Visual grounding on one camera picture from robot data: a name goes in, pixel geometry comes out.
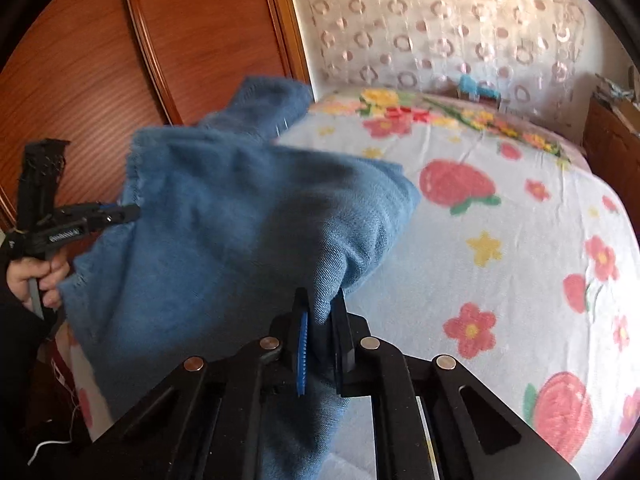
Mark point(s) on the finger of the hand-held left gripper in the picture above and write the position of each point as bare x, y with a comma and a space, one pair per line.
122, 215

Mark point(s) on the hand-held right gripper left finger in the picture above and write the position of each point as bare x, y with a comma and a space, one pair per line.
302, 355

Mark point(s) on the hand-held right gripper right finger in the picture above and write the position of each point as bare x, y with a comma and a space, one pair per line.
342, 355

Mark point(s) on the blue denim pants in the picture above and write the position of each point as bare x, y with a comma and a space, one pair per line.
225, 220

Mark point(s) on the person's left forearm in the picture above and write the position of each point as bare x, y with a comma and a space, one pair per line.
17, 345

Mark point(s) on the person's left hand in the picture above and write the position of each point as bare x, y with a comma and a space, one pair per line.
52, 280

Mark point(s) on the wooden wardrobe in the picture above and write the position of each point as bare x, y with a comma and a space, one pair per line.
150, 60

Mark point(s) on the white blanket with pink flowers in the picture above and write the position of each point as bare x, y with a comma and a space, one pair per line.
500, 270

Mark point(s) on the beige floral blanket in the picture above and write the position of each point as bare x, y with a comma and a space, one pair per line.
530, 140

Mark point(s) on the blue toy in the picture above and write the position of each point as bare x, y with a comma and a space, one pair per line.
475, 87

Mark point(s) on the white curtain with circles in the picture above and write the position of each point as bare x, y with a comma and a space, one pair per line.
425, 25

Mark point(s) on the wooden dresser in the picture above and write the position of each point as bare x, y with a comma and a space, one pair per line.
610, 130

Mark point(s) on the clutter of small items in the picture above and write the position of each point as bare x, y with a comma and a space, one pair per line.
617, 91

